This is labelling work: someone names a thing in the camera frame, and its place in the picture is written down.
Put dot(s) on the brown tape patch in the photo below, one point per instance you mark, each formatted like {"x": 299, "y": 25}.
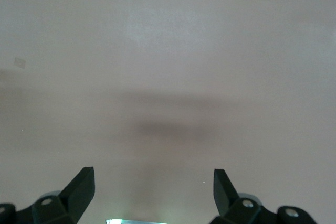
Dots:
{"x": 19, "y": 63}

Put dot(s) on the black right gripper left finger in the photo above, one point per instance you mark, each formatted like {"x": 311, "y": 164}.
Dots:
{"x": 65, "y": 203}

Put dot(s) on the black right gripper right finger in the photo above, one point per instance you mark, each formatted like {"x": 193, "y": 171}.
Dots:
{"x": 236, "y": 208}

